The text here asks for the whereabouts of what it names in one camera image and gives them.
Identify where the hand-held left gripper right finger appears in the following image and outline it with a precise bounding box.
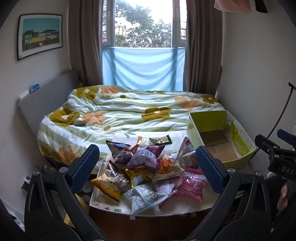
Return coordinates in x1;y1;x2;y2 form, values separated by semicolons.
185;146;272;241

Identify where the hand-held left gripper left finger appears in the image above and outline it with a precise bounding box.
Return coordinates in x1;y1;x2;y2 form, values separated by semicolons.
24;144;107;241

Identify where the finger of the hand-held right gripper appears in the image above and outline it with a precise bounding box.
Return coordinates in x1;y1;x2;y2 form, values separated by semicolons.
254;134;288;160
277;129;296;145

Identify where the green cardboard box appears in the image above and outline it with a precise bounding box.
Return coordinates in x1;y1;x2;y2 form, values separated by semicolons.
186;110;257;168

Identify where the white orange stick snack bag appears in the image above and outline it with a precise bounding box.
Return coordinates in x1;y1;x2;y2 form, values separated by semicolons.
153;155;185;183

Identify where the gold checkered snack bag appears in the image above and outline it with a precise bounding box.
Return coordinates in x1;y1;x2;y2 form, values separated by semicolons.
125;168;158;189

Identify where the pile of snack packets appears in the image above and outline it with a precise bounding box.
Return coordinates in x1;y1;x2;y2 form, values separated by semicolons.
90;136;210;215

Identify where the person's right hand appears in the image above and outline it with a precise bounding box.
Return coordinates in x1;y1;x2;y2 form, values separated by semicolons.
277;183;289;211

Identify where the cream floral tablecloth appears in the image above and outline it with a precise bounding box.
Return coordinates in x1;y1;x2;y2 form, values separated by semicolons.
89;132;223;219

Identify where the yellow plastic object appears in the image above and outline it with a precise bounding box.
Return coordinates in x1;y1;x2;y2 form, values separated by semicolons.
75;194;90;215

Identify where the dark green snack bag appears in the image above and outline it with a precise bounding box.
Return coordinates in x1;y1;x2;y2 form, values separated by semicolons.
154;136;173;146

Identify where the floral blanket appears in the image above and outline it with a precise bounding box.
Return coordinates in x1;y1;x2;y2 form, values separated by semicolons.
37;85;226;168

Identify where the grey headboard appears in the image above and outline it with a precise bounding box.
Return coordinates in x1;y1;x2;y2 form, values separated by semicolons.
16;70;82;138

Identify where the light blue cloth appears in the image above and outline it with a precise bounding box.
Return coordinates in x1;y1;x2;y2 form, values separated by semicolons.
102;46;186;91

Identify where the brown curtain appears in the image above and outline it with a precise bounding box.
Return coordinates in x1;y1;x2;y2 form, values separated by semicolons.
183;0;224;98
68;0;103;87

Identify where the black hanging object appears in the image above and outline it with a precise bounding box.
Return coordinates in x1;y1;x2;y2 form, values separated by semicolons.
255;0;268;14

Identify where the pink cloth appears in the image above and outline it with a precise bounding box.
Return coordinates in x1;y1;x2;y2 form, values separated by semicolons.
214;0;252;13

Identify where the tree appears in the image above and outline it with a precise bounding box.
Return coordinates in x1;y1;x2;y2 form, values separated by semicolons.
115;0;173;48

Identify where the black cable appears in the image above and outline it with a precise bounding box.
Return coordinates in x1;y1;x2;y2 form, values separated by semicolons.
268;82;296;140

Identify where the framed wall picture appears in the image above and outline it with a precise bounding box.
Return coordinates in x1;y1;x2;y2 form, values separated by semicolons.
17;14;63;61

